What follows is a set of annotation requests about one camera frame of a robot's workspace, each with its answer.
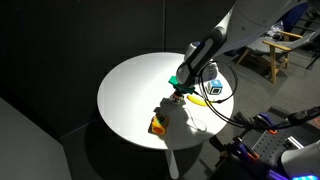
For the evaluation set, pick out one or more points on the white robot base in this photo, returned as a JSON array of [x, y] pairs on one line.
[[302, 162]]

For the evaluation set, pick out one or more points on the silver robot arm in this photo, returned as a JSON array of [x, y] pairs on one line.
[[245, 21]]

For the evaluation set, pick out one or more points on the wooden chair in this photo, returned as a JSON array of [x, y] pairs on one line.
[[278, 51]]

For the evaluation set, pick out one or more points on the purple orange clamp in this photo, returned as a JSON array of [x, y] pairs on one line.
[[264, 116]]

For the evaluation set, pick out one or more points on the teal black gripper body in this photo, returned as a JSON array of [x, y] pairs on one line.
[[173, 81]]

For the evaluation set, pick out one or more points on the blue cube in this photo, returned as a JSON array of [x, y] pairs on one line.
[[214, 87]]

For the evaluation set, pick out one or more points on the white round table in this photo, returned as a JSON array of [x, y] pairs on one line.
[[137, 89]]

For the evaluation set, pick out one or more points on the orange cube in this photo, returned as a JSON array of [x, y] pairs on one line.
[[159, 124]]

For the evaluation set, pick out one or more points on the yellow banana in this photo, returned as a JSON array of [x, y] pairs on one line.
[[197, 101]]

